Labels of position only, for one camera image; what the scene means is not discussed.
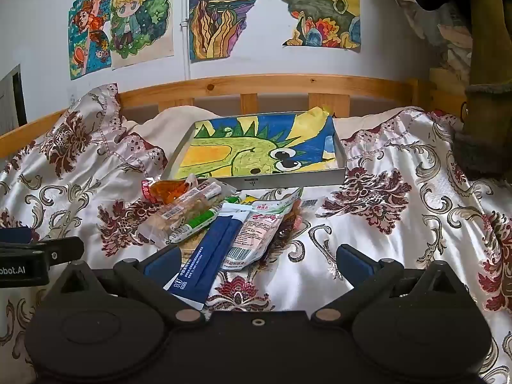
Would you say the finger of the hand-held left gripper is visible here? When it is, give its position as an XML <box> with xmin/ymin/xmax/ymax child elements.
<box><xmin>39</xmin><ymin>237</ymin><xmax>85</xmax><ymax>267</ymax></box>

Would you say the orange-haired character wall poster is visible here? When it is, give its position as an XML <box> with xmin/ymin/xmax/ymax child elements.
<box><xmin>68</xmin><ymin>0</ymin><xmax>113</xmax><ymax>81</ymax></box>

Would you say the swirly colourful wall drawing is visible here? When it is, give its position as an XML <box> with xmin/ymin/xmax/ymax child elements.
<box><xmin>189</xmin><ymin>0</ymin><xmax>273</xmax><ymax>63</ymax></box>

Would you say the wooden bed frame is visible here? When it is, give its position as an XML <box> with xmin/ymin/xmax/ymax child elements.
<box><xmin>0</xmin><ymin>68</ymin><xmax>468</xmax><ymax>148</ymax></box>

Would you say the pink white dark snack packet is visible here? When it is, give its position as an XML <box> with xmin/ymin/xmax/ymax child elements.
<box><xmin>222</xmin><ymin>188</ymin><xmax>307</xmax><ymax>270</ymax></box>

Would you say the dark-edged grey panel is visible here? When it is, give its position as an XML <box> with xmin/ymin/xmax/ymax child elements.
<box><xmin>0</xmin><ymin>64</ymin><xmax>28</xmax><ymax>137</ymax></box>

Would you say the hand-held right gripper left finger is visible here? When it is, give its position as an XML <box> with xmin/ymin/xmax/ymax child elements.
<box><xmin>48</xmin><ymin>244</ymin><xmax>206</xmax><ymax>326</ymax></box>

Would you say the landscape wall drawing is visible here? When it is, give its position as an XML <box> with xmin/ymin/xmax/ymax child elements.
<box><xmin>272</xmin><ymin>0</ymin><xmax>361</xmax><ymax>52</ymax></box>

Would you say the blond character wall poster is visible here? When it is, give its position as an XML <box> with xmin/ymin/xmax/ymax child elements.
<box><xmin>108</xmin><ymin>0</ymin><xmax>175</xmax><ymax>69</ymax></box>

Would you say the white wall conduit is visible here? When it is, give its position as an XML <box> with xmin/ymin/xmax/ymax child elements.
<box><xmin>181</xmin><ymin>0</ymin><xmax>192</xmax><ymax>81</ymax></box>

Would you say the dinosaur crayon drawing paper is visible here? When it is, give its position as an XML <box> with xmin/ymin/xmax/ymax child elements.
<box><xmin>176</xmin><ymin>106</ymin><xmax>340</xmax><ymax>179</ymax></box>

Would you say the floral satin blanket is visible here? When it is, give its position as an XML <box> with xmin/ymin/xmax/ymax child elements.
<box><xmin>0</xmin><ymin>84</ymin><xmax>512</xmax><ymax>384</ymax></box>

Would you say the orange snack packet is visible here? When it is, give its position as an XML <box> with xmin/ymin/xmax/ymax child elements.
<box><xmin>141</xmin><ymin>179</ymin><xmax>193</xmax><ymax>209</ymax></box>

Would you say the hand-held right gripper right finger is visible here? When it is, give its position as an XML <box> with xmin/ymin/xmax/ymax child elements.
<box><xmin>310</xmin><ymin>244</ymin><xmax>468</xmax><ymax>326</ymax></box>

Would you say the clear brown cake bar packet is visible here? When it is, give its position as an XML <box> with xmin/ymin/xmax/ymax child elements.
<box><xmin>156</xmin><ymin>180</ymin><xmax>236</xmax><ymax>227</ymax></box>

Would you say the olive green plush toy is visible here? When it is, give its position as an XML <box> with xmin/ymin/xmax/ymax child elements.
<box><xmin>452</xmin><ymin>0</ymin><xmax>512</xmax><ymax>180</ymax></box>

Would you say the grey metal tray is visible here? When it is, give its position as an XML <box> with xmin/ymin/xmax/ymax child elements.
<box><xmin>160</xmin><ymin>111</ymin><xmax>347</xmax><ymax>190</ymax></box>

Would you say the clear cracker packet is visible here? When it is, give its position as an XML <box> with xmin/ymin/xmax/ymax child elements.
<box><xmin>137</xmin><ymin>212</ymin><xmax>188</xmax><ymax>249</ymax></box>

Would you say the dark blue snack packet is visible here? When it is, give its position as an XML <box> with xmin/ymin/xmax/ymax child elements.
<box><xmin>163</xmin><ymin>204</ymin><xmax>259</xmax><ymax>310</ymax></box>

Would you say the green snack packet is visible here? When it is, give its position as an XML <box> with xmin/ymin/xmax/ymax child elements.
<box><xmin>168</xmin><ymin>196</ymin><xmax>241</xmax><ymax>244</ymax></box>

